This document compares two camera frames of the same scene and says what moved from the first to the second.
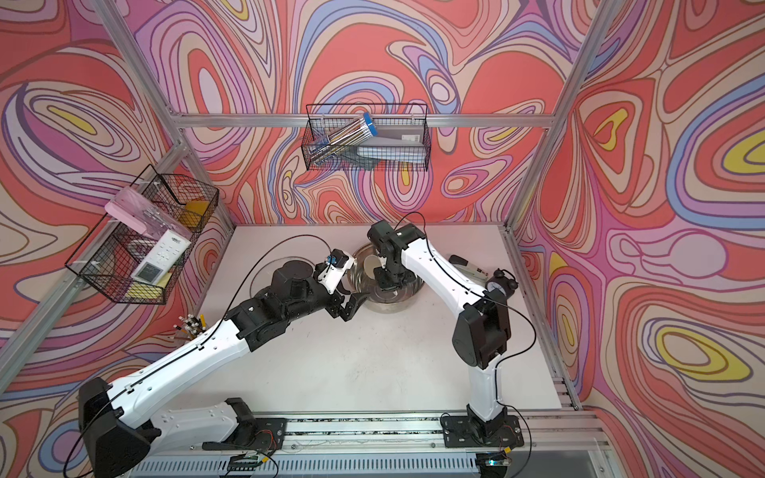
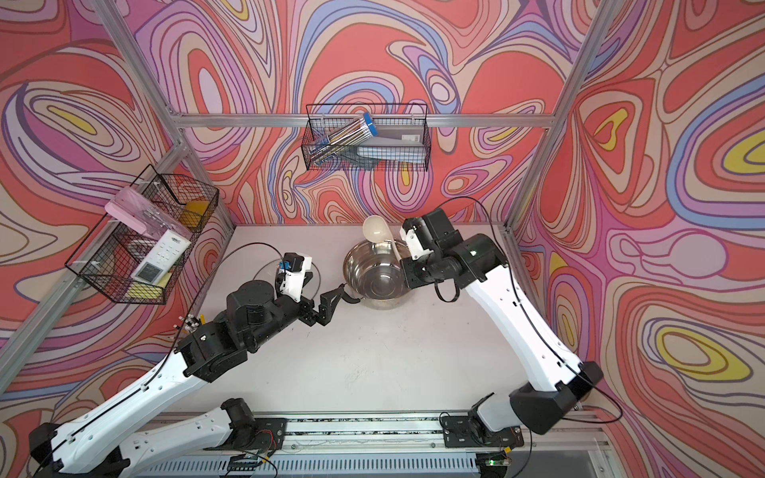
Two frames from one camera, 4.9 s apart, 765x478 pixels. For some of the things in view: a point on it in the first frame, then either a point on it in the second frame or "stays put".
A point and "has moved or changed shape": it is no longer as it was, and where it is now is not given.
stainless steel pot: [379, 300] stays put
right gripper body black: [393, 276] -> [420, 271]
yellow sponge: [147, 293] stays put
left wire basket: [133, 255] stays put
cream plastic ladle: [373, 262] has moved or changed shape
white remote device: [153, 265] stays put
